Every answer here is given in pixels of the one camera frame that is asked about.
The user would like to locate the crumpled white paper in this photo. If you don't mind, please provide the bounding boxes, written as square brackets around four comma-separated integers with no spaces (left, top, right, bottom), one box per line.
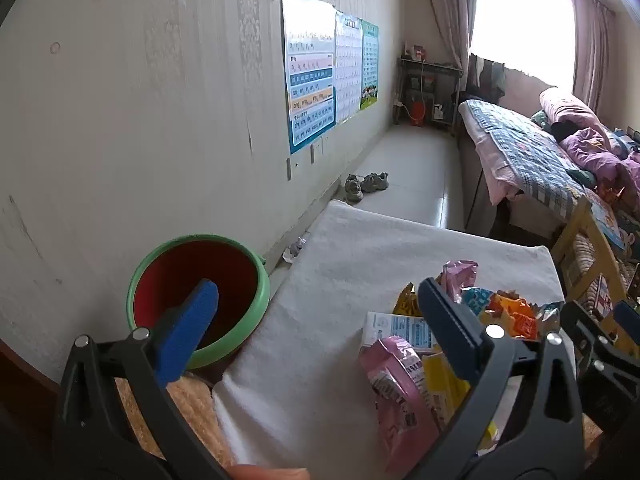
[281,236,307,263]

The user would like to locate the green wall poster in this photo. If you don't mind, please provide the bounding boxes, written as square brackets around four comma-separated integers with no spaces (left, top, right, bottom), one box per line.
[359,20,380,111]

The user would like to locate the purple blanket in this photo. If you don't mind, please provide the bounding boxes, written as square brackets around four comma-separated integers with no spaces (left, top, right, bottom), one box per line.
[560,127,640,192]

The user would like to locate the pink pillow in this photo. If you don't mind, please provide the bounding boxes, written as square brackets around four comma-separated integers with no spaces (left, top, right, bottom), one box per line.
[539,87,609,134]

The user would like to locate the red bucket with green rim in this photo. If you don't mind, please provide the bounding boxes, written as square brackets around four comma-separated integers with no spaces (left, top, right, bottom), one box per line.
[126,233,271,370]

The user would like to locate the blue and white wrapper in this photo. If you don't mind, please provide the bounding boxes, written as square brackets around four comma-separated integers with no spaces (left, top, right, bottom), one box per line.
[460,287,497,319]

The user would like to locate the yellow snack packet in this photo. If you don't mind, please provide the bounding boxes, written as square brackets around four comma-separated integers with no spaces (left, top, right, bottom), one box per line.
[420,352,499,452]

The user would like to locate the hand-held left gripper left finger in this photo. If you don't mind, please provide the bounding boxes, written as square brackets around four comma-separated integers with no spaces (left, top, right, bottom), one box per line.
[52,279,232,480]

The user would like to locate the silver green wrapper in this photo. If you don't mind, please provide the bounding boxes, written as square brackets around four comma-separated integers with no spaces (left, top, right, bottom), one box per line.
[535,301,566,336]

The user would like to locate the colourful picture book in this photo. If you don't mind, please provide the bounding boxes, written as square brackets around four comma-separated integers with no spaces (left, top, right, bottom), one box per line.
[589,194,632,257]

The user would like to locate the white milk carton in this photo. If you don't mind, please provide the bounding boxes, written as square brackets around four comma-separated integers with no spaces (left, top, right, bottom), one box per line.
[359,311,442,357]

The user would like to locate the blue bordered wall poster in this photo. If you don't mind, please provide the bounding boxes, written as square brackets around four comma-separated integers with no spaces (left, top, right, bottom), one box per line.
[280,0,337,156]

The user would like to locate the small yellow brown wrapper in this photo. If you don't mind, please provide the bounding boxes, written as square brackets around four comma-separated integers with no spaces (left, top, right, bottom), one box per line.
[392,284,420,317]

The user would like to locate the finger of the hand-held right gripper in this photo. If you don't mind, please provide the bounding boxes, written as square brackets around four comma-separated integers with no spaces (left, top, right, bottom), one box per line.
[614,301,640,357]
[561,301,632,377]

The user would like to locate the orange snack wrapper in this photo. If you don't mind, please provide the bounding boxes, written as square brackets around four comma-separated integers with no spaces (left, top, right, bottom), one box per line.
[480,294,539,341]

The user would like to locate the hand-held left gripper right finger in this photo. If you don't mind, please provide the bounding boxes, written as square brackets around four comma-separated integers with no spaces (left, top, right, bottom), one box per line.
[400,276,587,480]

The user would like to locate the dark metal shelf rack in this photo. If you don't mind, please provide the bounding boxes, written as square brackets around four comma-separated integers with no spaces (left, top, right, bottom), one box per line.
[395,56,464,136]

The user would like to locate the pink curtain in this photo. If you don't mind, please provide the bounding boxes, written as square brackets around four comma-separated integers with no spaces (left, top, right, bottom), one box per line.
[417,0,478,69]
[572,0,619,111]

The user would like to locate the pink snack wrapper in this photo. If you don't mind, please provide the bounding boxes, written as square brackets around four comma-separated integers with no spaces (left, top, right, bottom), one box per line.
[359,336,442,476]

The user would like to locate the dark hanging clothes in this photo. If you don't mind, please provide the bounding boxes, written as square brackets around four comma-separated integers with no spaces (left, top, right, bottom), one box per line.
[467,52,509,102]

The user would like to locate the person's left hand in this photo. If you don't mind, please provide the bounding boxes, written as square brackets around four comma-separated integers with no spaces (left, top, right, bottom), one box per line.
[225,464,311,480]

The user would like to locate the bed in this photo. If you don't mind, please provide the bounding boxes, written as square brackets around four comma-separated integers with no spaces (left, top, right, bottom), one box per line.
[457,87,640,261]

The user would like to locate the wooden chair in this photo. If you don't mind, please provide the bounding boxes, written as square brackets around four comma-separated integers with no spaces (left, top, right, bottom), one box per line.
[550,195,640,312]

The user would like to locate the white towel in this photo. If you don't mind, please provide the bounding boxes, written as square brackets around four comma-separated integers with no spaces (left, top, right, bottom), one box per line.
[212,200,564,472]

